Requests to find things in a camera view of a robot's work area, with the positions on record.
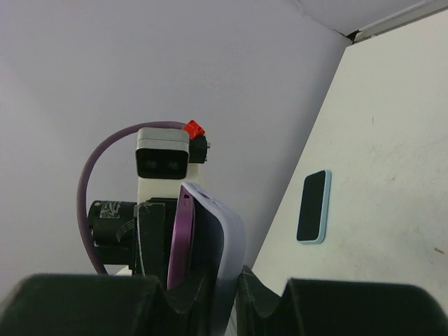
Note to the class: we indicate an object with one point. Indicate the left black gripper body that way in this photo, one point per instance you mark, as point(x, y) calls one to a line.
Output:
point(126, 233)

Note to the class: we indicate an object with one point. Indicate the phone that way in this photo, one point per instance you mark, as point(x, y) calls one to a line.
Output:
point(312, 219)
point(181, 239)

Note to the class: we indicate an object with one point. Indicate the lilac phone case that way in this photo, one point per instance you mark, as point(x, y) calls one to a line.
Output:
point(219, 244)

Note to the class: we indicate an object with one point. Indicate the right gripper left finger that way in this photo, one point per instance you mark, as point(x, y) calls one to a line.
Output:
point(69, 304)

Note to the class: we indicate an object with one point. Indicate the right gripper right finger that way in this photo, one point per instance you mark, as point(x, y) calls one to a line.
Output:
point(315, 307)

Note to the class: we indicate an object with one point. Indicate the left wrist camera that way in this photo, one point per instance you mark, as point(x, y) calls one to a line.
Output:
point(162, 153)

